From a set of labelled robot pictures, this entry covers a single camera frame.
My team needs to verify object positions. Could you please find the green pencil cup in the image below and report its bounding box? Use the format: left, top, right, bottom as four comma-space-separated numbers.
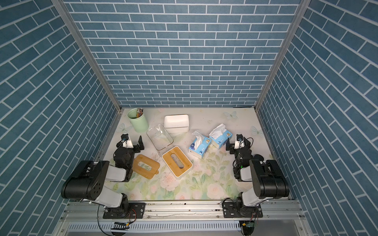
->
127, 108, 149, 133

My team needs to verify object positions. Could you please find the white plastic box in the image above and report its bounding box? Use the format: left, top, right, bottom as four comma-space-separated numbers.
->
164, 114, 190, 133

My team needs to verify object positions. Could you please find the blue tissue pack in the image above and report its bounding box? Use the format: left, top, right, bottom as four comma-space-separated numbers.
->
188, 130, 212, 158
209, 124, 233, 149

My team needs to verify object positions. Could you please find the white box with bamboo lid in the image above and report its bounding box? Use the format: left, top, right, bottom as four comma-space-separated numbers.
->
162, 146, 193, 180

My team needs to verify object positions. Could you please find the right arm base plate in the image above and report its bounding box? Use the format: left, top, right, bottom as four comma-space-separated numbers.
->
220, 198, 263, 219

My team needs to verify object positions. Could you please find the bundle of coloured pencils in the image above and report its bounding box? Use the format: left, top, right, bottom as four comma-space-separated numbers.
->
136, 108, 143, 118

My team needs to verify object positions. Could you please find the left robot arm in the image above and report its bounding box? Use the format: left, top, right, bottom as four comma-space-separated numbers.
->
61, 134, 146, 221

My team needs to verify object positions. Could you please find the clear plastic tissue box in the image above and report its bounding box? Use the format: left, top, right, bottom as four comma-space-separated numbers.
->
146, 124, 174, 151

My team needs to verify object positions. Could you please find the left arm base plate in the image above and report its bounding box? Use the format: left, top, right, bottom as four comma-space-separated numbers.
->
103, 202, 146, 219

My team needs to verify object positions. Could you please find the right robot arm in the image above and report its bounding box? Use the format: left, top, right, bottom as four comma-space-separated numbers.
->
221, 138, 289, 220

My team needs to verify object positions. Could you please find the bamboo lid with slot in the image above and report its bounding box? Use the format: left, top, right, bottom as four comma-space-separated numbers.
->
132, 154, 160, 180

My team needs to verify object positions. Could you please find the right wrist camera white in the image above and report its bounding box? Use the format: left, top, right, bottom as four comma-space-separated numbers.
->
234, 134, 245, 149

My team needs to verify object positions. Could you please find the aluminium mounting rail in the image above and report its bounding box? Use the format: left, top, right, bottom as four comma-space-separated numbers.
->
58, 199, 306, 222

